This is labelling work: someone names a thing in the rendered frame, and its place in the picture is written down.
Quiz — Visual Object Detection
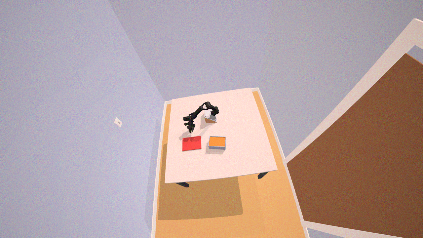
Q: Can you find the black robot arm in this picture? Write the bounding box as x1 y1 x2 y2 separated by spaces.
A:
183 101 219 126

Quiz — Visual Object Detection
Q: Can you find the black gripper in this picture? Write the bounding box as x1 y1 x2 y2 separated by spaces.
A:
187 121 195 133

